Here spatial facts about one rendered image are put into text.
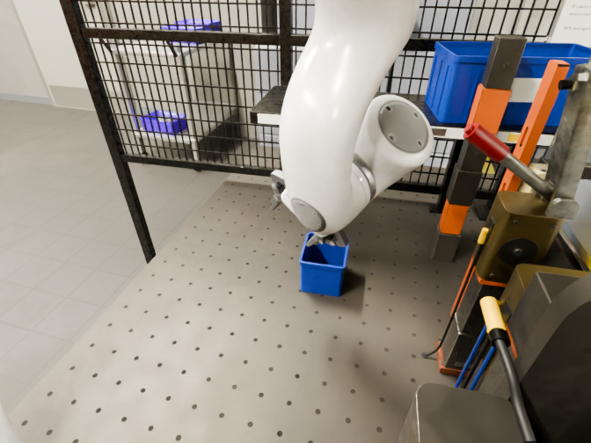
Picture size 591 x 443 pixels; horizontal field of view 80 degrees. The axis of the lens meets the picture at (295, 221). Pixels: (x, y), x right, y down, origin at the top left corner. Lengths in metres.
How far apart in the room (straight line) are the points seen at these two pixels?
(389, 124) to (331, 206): 0.10
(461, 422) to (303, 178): 0.22
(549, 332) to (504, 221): 0.29
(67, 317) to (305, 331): 1.40
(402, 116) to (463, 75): 0.43
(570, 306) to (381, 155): 0.20
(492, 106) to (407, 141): 0.42
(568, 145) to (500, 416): 0.32
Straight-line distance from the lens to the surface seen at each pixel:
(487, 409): 0.27
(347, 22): 0.32
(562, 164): 0.50
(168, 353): 0.76
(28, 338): 1.97
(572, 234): 0.61
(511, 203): 0.53
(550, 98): 0.58
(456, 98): 0.82
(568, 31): 1.06
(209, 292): 0.84
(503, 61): 0.76
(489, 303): 0.30
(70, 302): 2.03
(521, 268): 0.39
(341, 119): 0.30
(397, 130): 0.37
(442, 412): 0.26
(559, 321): 0.24
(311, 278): 0.78
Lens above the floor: 1.30
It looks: 36 degrees down
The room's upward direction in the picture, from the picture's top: straight up
